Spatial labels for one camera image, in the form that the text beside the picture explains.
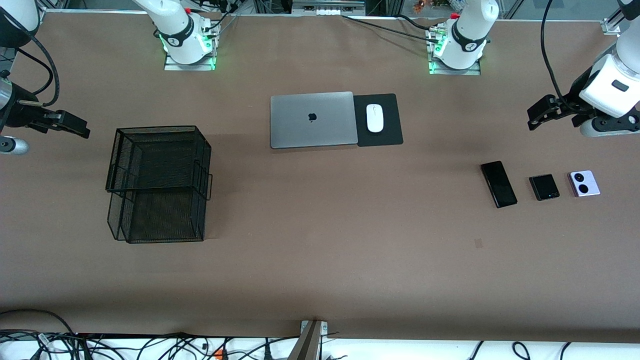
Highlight black flip phone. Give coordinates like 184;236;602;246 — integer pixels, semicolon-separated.
529;173;561;202

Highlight long black smartphone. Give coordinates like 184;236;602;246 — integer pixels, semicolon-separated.
480;160;518;209

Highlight lavender flip phone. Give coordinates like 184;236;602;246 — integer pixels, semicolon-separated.
568;170;601;198

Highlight black mesh two-tier tray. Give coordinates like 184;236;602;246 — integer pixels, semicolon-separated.
105;125;213;244

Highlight black mouse pad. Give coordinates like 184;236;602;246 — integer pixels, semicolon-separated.
353;93;404;148

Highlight white computer mouse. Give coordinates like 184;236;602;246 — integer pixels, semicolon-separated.
366;103;385;133

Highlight colourful small toys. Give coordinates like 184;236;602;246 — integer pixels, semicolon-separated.
412;0;461;11

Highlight silver closed laptop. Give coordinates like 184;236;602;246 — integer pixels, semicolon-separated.
270;91;359;150

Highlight silver power strip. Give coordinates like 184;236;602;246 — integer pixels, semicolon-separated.
291;0;366;17

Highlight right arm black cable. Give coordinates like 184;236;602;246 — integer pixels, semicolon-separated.
0;10;61;107

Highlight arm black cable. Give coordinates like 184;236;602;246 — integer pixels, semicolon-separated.
540;0;576;113
0;10;61;107

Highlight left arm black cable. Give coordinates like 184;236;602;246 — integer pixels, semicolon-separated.
540;0;576;113

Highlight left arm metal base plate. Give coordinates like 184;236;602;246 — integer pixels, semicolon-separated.
428;27;482;76

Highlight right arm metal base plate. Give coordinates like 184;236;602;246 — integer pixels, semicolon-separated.
164;30;217;71

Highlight short black table cable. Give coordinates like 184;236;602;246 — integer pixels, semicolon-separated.
397;14;437;32

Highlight long black table cable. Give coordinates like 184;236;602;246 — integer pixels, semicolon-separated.
342;15;440;42

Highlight grey arched floor cable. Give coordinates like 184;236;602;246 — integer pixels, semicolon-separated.
0;309;76;335

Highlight tangled black cable bundle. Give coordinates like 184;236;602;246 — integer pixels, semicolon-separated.
0;329;281;360

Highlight grey metal camera mount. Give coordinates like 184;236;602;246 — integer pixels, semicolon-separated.
287;320;329;360

